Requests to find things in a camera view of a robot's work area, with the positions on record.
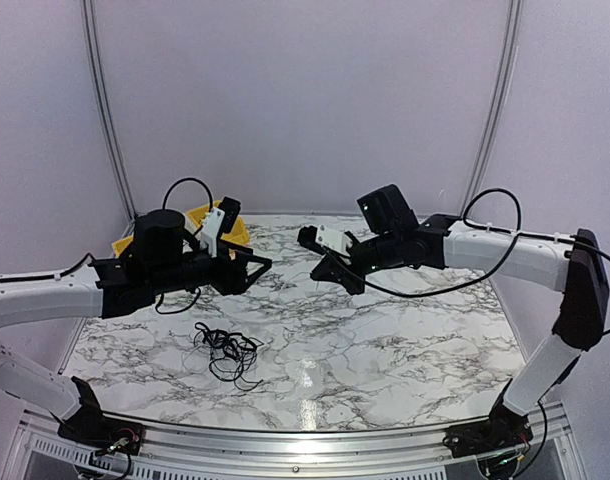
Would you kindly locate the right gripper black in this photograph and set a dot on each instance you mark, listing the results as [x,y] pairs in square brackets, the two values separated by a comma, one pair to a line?
[329,270]

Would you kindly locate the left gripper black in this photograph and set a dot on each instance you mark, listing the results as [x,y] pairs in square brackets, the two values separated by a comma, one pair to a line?
[225,283]

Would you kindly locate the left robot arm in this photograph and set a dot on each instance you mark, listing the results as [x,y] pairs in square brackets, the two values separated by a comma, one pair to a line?
[163,257]

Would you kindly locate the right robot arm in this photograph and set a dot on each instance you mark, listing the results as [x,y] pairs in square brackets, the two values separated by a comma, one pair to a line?
[571,265]

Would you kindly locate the yellow bin far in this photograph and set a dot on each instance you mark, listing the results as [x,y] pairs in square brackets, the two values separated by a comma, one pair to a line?
[194,222]

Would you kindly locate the yellow bin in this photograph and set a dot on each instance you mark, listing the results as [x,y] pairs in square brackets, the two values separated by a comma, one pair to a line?
[194,222]
[119,246]

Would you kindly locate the yellow bin near left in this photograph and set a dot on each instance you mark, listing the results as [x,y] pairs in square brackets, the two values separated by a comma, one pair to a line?
[119,246]

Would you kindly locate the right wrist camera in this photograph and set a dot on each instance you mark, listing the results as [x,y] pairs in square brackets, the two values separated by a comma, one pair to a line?
[321,240]

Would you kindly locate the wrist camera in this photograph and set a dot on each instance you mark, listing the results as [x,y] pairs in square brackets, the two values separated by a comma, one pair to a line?
[321,240]
[217,223]

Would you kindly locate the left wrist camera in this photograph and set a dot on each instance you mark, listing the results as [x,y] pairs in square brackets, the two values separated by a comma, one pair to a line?
[217,223]

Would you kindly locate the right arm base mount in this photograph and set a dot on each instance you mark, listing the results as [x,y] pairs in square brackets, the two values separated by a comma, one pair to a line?
[497,432]

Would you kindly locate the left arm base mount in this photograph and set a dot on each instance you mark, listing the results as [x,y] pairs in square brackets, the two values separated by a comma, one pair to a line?
[106,434]

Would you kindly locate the left corner aluminium post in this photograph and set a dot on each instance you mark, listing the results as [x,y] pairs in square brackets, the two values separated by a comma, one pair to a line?
[101,94]

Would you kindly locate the corner aluminium post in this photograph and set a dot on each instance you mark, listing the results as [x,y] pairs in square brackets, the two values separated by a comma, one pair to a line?
[101,94]
[499,95]

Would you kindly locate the aluminium front rail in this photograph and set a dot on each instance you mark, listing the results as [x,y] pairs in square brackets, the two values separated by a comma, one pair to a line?
[175,451]

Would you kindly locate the right corner aluminium post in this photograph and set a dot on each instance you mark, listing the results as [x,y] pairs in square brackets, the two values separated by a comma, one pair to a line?
[499,95]

